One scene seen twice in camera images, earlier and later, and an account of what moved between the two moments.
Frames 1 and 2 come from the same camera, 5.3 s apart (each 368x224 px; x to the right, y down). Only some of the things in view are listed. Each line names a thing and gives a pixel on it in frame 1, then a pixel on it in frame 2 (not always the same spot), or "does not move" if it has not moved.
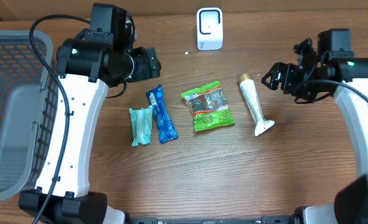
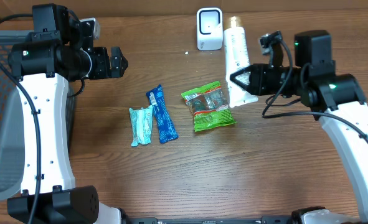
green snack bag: x=209 y=106 does not move
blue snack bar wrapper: x=164 y=118 does not move
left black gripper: x=147 y=62 -> x=104 y=70
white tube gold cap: x=248 y=89 -> x=236 y=58
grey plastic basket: x=20 y=112 does not move
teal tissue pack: x=142 y=125 does not move
